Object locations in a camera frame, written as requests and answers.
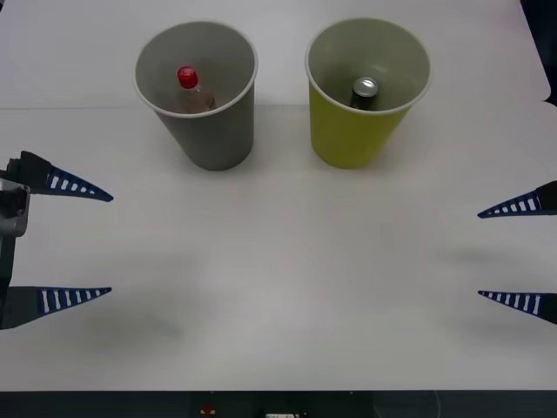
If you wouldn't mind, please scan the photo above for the clear bottle with red cap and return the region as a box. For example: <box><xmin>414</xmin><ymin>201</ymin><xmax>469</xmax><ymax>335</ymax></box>
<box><xmin>175</xmin><ymin>64</ymin><xmax>218</xmax><ymax>115</ymax></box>

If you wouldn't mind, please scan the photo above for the dark can with silver top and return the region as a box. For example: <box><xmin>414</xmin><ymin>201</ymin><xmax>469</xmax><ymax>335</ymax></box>
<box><xmin>349</xmin><ymin>77</ymin><xmax>381</xmax><ymax>111</ymax></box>

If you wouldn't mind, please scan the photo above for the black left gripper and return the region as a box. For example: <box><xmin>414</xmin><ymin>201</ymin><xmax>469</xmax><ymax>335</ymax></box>
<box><xmin>0</xmin><ymin>150</ymin><xmax>115</xmax><ymax>331</ymax></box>

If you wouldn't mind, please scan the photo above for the grey plastic bin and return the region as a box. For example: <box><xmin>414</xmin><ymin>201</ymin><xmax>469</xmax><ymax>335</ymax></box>
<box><xmin>132</xmin><ymin>20</ymin><xmax>258</xmax><ymax>172</ymax></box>

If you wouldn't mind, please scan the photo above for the yellow-green plastic bin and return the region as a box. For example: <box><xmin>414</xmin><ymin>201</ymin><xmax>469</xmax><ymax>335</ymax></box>
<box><xmin>304</xmin><ymin>17</ymin><xmax>432</xmax><ymax>170</ymax></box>

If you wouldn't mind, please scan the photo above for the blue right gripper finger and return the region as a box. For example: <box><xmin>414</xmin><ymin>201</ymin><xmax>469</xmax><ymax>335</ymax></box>
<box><xmin>477</xmin><ymin>180</ymin><xmax>557</xmax><ymax>219</ymax></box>
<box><xmin>477</xmin><ymin>290</ymin><xmax>557</xmax><ymax>326</ymax></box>

